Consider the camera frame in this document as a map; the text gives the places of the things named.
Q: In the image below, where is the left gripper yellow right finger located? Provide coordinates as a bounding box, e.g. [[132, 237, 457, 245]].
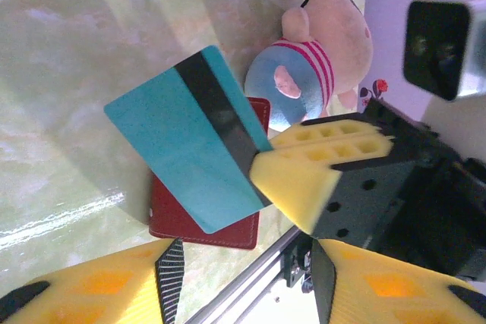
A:
[[311, 238, 486, 324]]

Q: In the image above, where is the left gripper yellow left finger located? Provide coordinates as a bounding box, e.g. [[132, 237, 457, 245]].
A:
[[0, 238, 185, 324]]

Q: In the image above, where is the red leather card holder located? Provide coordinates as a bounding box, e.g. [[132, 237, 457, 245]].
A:
[[147, 96, 271, 251]]

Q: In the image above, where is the teal credit card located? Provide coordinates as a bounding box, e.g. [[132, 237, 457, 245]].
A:
[[103, 45, 274, 234]]

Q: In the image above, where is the pink pig plush toy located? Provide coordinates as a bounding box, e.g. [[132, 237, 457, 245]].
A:
[[244, 0, 375, 134]]

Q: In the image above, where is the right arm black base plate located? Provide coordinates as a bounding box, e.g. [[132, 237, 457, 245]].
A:
[[282, 234, 318, 291]]

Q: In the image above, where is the long aluminium base rail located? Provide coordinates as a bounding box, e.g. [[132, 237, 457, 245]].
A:
[[185, 225, 316, 324]]

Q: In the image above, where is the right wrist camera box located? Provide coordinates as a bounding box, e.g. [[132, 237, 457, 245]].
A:
[[402, 0, 486, 102]]

